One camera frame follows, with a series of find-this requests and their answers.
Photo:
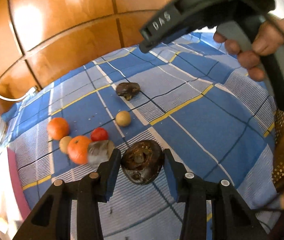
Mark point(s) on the blue plaid tablecloth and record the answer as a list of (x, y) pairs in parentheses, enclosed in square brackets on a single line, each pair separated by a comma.
[(195, 99)]

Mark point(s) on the orange tangerine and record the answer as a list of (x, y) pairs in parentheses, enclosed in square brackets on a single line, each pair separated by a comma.
[(58, 128), (77, 149)]

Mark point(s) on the small yellow round fruit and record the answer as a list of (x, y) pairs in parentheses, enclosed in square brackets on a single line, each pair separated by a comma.
[(123, 118)]

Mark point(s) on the tan round longan fruit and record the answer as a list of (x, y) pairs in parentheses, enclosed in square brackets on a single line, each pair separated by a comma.
[(63, 144)]

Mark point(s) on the person right hand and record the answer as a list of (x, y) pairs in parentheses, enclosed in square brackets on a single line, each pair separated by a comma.
[(267, 41)]

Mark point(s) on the yellow fruit piece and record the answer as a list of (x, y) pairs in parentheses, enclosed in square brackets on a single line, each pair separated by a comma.
[(4, 225)]

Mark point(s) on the small red tomato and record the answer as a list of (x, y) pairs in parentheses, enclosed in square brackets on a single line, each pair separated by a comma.
[(99, 134)]

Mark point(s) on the pink rimmed white tray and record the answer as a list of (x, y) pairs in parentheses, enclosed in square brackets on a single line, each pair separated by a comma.
[(13, 205)]

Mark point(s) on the dark round avocado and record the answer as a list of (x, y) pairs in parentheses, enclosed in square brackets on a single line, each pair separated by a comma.
[(142, 162)]

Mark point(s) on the dark flat water caltrop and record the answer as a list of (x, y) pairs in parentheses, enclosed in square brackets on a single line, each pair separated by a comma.
[(127, 90)]

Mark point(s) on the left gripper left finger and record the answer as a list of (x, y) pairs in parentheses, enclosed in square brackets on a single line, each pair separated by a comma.
[(51, 216)]

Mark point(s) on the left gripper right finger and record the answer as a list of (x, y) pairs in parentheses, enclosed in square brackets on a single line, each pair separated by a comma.
[(231, 216)]

